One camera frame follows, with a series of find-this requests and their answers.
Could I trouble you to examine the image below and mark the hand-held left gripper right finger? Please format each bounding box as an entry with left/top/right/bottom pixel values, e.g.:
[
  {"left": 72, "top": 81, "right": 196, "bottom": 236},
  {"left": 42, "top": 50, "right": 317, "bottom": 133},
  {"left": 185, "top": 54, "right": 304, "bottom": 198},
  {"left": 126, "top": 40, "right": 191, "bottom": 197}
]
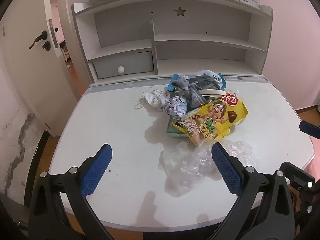
[{"left": 211, "top": 142, "right": 295, "bottom": 240}]

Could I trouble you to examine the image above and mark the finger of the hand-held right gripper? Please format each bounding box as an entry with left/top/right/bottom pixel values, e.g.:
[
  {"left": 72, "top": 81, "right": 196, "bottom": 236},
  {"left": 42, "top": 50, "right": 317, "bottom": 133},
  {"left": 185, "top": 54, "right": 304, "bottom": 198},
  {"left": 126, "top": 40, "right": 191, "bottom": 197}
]
[
  {"left": 299, "top": 121, "right": 320, "bottom": 139},
  {"left": 279, "top": 162, "right": 317, "bottom": 193}
]

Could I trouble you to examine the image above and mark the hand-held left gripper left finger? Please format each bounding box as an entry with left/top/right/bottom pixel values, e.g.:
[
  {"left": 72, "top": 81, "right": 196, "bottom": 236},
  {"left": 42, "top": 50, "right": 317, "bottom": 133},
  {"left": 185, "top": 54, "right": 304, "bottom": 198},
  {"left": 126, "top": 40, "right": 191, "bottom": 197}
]
[{"left": 29, "top": 143, "right": 113, "bottom": 240}]

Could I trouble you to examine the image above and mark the clear plastic bag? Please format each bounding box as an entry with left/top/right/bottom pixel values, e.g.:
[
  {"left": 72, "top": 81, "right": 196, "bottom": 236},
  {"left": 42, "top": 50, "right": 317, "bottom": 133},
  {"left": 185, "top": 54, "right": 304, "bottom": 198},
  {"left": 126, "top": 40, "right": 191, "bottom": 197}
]
[{"left": 159, "top": 140, "right": 260, "bottom": 197}]

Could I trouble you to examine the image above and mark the yellow snack bag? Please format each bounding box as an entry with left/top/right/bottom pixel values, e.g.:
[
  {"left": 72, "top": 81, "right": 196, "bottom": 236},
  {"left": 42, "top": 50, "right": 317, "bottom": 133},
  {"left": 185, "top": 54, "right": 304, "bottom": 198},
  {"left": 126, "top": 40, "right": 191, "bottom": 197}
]
[{"left": 174, "top": 93, "right": 249, "bottom": 147}]

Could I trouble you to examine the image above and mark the white tape roll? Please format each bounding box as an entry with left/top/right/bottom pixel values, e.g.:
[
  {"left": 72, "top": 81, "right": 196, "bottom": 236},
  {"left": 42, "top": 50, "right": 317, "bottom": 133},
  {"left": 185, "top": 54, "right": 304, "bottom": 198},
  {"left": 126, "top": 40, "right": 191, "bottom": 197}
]
[{"left": 197, "top": 89, "right": 225, "bottom": 97}]

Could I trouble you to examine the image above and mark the patterned paper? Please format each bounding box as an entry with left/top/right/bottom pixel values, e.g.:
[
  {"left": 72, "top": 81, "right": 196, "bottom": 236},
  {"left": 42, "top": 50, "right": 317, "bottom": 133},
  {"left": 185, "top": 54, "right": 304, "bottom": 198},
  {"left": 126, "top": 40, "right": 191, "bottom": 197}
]
[{"left": 164, "top": 96, "right": 188, "bottom": 119}]

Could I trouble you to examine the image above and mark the grey wrapper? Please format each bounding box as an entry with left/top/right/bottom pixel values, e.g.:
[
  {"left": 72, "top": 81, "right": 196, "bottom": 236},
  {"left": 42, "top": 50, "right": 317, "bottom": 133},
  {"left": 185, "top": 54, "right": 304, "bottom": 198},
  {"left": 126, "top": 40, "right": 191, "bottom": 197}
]
[{"left": 175, "top": 76, "right": 220, "bottom": 110}]

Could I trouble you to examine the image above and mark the white face mask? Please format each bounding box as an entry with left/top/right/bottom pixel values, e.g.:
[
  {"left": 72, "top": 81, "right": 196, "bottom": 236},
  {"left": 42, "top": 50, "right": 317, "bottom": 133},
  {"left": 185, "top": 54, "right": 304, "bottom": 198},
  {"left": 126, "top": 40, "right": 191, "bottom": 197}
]
[{"left": 133, "top": 89, "right": 175, "bottom": 112}]

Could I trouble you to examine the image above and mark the blue and white wrapper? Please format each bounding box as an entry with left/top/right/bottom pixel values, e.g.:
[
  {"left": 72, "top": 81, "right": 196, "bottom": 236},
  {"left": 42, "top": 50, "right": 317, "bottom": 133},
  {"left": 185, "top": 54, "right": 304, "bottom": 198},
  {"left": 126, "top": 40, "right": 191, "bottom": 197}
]
[{"left": 167, "top": 69, "right": 228, "bottom": 98}]

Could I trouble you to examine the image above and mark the pink cloth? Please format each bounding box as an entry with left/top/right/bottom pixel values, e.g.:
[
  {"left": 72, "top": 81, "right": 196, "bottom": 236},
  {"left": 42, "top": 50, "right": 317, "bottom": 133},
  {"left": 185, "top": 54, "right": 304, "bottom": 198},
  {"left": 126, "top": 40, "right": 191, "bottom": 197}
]
[{"left": 306, "top": 136, "right": 320, "bottom": 183}]

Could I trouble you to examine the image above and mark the green cigarette box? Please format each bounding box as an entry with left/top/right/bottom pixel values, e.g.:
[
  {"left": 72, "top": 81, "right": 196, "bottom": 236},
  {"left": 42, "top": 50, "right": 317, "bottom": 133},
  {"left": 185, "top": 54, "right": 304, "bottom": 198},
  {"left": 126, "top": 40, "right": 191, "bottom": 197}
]
[{"left": 166, "top": 116, "right": 190, "bottom": 138}]

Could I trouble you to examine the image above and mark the grey drawer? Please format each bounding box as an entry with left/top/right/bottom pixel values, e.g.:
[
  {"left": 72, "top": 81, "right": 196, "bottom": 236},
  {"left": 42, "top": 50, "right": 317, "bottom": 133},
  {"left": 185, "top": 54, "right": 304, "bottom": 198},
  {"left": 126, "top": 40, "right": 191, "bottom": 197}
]
[{"left": 93, "top": 51, "right": 154, "bottom": 79}]

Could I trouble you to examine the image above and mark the white door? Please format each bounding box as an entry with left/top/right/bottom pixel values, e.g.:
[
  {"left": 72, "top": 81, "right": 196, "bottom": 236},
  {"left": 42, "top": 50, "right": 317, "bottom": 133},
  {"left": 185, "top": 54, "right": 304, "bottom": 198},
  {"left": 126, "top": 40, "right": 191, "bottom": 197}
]
[{"left": 0, "top": 0, "right": 83, "bottom": 138}]

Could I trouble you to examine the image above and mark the white desk shelf unit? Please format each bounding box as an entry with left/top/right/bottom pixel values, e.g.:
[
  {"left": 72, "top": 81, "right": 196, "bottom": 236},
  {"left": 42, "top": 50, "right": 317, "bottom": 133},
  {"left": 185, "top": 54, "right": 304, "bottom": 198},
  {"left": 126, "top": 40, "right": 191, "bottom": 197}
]
[{"left": 71, "top": 0, "right": 273, "bottom": 87}]

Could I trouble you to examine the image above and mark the dark door handle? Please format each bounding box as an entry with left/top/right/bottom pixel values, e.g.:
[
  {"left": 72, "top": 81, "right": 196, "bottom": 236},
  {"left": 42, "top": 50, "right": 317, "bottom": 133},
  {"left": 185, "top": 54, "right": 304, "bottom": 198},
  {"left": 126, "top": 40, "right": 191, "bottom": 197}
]
[{"left": 29, "top": 31, "right": 48, "bottom": 50}]

